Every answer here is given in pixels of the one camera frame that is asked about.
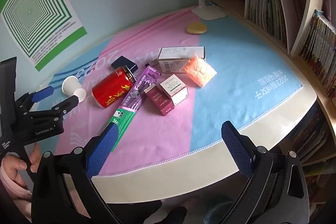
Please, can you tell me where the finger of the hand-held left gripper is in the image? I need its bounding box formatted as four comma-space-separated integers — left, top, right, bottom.
25, 96, 80, 122
15, 86, 55, 112

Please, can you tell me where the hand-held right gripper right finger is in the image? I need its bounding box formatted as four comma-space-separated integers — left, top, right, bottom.
221, 120, 310, 224

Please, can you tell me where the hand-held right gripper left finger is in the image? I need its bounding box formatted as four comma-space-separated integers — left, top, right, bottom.
31, 123, 120, 224

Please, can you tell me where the white paper cup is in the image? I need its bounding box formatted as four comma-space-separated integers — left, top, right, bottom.
62, 75, 87, 103

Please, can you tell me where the dark blue box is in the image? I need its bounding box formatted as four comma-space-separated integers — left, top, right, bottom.
111, 56, 139, 73

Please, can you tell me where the small pink white box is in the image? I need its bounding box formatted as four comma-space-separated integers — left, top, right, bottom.
159, 74, 189, 106

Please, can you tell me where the person's left forearm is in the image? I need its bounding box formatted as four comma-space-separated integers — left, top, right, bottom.
0, 170, 34, 223

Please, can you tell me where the blue-lined trash bin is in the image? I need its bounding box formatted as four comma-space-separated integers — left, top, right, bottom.
203, 196, 247, 224

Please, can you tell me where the person's left hand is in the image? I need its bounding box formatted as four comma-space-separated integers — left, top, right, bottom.
0, 144, 42, 194

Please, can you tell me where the green toothpaste package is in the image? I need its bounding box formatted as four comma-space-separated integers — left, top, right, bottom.
109, 105, 139, 152

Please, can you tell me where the red drink can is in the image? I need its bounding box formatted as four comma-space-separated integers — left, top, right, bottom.
92, 66, 137, 109

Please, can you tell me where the pink and blue towel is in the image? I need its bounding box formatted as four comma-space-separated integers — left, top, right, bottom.
39, 7, 303, 177

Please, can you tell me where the maroon carton box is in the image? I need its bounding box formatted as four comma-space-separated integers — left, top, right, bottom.
143, 83, 175, 116

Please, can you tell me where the orange plastic bag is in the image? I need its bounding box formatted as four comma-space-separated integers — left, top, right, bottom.
182, 52, 217, 88

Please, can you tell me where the long white carton box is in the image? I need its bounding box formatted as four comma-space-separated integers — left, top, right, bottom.
157, 46, 206, 73

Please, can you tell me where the yellow round sponge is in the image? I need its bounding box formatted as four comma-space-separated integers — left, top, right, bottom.
186, 21, 208, 34

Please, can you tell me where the row of colourful books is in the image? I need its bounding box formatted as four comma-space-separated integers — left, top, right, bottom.
299, 10, 336, 106

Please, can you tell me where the row of thin books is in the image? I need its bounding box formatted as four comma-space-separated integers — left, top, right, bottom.
245, 0, 286, 43

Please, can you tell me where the large leaning grey board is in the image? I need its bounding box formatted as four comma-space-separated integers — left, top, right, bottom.
273, 0, 303, 54

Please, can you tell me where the green square pattern wall poster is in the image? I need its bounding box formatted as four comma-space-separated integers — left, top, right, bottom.
0, 0, 88, 72

